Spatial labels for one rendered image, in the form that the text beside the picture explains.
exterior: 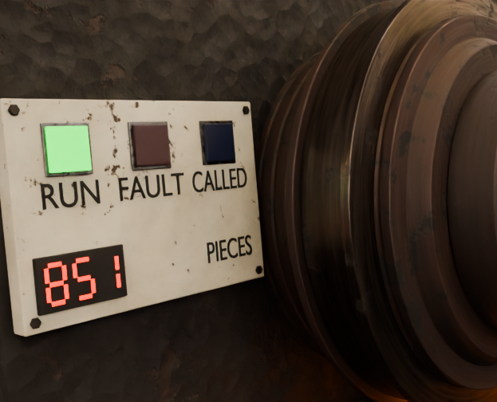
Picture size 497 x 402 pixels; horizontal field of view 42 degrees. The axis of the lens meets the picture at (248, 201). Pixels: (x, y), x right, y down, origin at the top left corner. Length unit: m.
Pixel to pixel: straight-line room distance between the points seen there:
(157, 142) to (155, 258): 0.10
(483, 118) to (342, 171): 0.14
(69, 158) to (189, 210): 0.13
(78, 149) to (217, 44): 0.21
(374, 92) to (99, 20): 0.25
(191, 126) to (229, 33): 0.13
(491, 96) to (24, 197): 0.42
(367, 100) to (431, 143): 0.07
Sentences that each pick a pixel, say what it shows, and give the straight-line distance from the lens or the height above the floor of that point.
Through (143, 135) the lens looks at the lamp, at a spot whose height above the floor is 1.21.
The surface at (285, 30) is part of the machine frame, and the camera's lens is 0.75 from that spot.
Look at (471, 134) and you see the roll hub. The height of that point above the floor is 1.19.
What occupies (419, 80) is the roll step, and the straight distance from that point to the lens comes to 0.63.
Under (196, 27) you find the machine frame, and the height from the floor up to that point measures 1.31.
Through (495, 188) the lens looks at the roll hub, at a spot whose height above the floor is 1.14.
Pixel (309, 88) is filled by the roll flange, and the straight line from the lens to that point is 0.63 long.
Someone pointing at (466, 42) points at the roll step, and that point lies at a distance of 0.72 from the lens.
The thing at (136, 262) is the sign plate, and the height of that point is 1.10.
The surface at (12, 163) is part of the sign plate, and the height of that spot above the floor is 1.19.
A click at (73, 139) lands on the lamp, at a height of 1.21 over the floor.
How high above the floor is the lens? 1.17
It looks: 3 degrees down
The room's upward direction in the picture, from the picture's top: 5 degrees counter-clockwise
